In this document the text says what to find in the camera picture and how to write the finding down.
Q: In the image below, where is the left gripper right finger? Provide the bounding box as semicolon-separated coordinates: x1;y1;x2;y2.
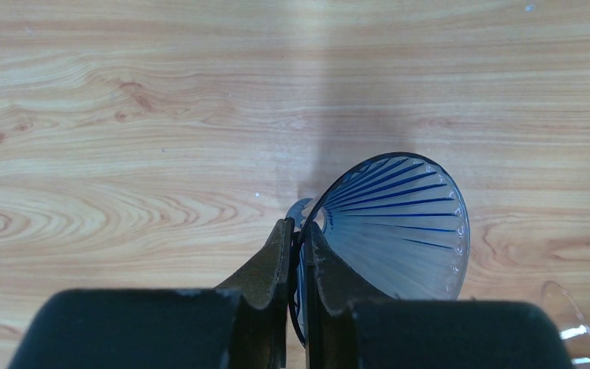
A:
305;222;392;368

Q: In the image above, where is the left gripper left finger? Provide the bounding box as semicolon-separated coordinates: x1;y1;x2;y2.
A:
216;218;294;368

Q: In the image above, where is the blue glass coffee dripper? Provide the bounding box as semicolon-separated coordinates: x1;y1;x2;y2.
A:
285;151;472;348

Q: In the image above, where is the clear glass dripper cone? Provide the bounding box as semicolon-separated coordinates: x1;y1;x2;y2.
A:
541;281;590;368

